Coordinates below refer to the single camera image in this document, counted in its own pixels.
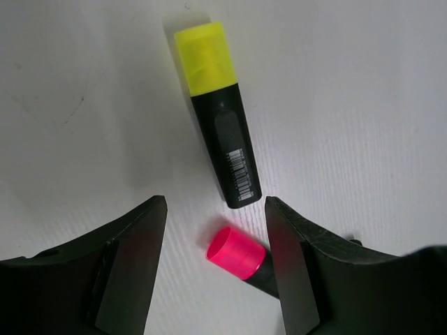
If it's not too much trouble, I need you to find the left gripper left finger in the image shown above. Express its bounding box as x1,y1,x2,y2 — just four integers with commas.
1,195,167,334

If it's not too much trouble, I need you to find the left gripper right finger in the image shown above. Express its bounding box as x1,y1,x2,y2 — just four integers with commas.
265,197,446,334

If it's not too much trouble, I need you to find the yellow cap highlighter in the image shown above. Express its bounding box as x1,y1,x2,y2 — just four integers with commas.
174,22,262,209

